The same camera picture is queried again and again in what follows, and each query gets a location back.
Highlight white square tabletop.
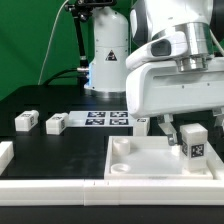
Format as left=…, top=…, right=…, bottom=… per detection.
left=104, top=136, right=213, bottom=180

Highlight white front fence wall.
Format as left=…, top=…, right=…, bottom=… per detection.
left=0, top=179, right=224, bottom=206

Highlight white cable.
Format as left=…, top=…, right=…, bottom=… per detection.
left=37, top=0, right=70, bottom=86

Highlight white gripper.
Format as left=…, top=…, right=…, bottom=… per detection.
left=126, top=31, right=224, bottom=146

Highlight black cables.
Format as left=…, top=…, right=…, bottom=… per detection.
left=43, top=68, right=88, bottom=88

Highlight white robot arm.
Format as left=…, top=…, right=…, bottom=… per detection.
left=85, top=0, right=224, bottom=118

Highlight white marker sheet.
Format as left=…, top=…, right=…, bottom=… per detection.
left=69, top=111, right=134, bottom=127

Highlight white left fence wall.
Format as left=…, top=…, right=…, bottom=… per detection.
left=0, top=141, right=14, bottom=175

